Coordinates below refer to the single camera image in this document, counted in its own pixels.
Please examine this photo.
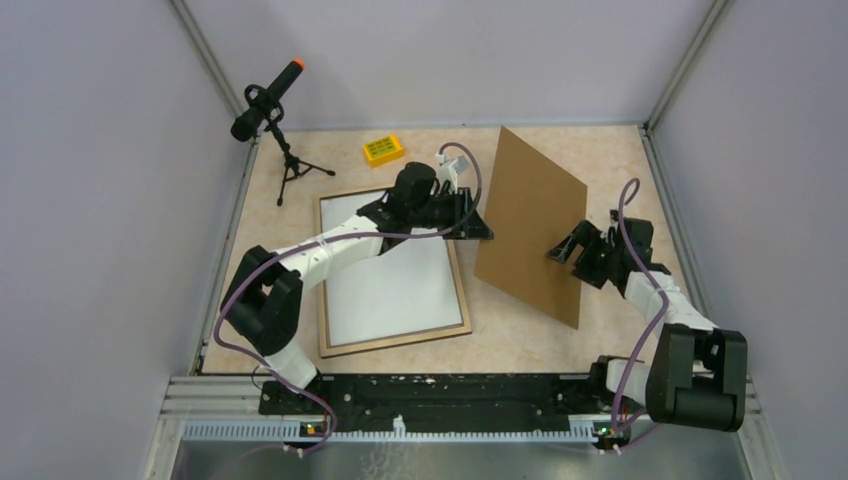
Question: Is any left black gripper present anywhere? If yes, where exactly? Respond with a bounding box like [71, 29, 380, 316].
[410, 188, 495, 241]

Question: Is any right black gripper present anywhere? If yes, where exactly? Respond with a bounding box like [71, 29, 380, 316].
[545, 220, 621, 289]

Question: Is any brown cardboard backing board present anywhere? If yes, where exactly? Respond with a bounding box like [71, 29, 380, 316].
[474, 127, 588, 329]

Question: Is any landscape photo print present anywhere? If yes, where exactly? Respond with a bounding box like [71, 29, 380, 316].
[320, 190, 465, 347]

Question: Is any wooden picture frame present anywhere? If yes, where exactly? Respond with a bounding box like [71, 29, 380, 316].
[313, 185, 474, 359]

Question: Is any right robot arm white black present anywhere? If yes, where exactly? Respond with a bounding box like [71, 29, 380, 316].
[546, 211, 748, 432]

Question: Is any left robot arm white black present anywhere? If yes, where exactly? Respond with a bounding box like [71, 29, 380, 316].
[213, 154, 494, 414]

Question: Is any yellow green toy block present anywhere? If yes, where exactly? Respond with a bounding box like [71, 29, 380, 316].
[362, 134, 405, 168]

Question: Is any small black tripod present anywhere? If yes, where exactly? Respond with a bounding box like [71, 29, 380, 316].
[265, 120, 337, 207]

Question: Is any black microphone orange tip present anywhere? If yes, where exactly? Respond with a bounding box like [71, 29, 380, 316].
[230, 58, 305, 142]

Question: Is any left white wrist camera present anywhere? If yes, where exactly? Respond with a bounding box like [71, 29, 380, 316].
[435, 153, 469, 194]

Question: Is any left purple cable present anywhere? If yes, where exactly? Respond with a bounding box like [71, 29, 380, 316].
[211, 141, 484, 458]

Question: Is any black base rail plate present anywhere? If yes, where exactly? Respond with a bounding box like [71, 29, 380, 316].
[258, 373, 613, 433]

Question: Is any aluminium frame rail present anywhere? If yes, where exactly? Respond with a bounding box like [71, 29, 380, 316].
[161, 373, 756, 448]

